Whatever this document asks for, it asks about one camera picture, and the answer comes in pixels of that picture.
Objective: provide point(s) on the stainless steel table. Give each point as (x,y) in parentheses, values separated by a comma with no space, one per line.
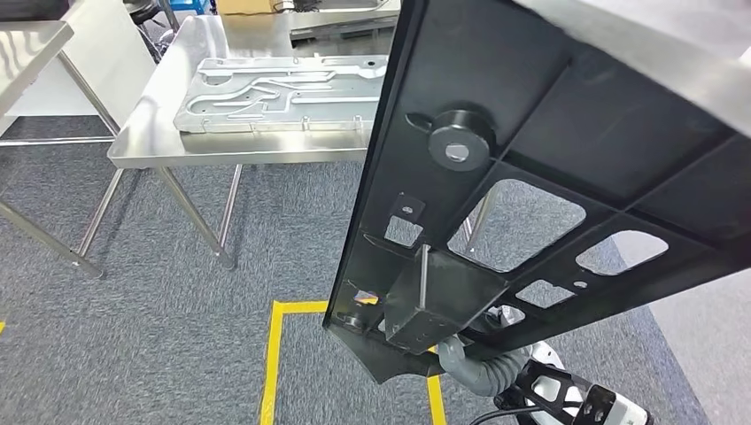
(29,53)
(352,14)

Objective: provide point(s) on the black chair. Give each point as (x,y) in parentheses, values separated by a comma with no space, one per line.
(144,12)

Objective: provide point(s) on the black camera bracket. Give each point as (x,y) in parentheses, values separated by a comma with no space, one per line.
(528,381)

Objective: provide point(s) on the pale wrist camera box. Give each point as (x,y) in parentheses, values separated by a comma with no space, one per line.
(628,410)

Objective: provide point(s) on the black plastic panel part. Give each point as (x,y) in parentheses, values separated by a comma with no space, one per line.
(440,88)

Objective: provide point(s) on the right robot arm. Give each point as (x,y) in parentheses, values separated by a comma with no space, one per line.
(499,375)

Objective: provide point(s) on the cardboard box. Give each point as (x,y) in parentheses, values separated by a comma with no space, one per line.
(243,6)

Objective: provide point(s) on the grey metal fixture plate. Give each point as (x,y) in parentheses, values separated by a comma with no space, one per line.
(328,114)

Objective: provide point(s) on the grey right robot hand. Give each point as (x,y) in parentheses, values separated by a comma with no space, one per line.
(455,358)

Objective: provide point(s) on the stainless steel workbench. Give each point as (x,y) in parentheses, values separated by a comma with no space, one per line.
(152,135)

